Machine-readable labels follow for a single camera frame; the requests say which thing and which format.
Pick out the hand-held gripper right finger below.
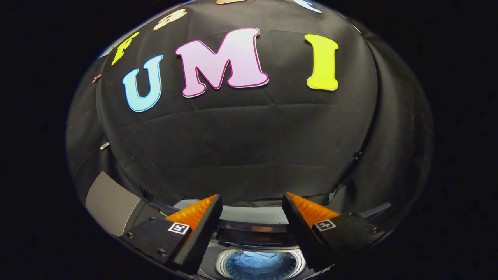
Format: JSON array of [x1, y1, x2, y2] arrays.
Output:
[[282, 192, 389, 273]]

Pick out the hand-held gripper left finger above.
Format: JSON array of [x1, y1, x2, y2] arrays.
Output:
[[119, 194, 223, 275]]

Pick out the small grey washing machine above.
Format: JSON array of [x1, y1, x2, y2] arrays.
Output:
[[196, 222, 335, 280]]

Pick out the light blue polo shirt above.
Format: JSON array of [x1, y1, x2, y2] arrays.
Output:
[[226, 251, 298, 280]]

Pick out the black backdrop cloth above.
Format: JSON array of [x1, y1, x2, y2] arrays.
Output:
[[65, 0, 435, 234]]

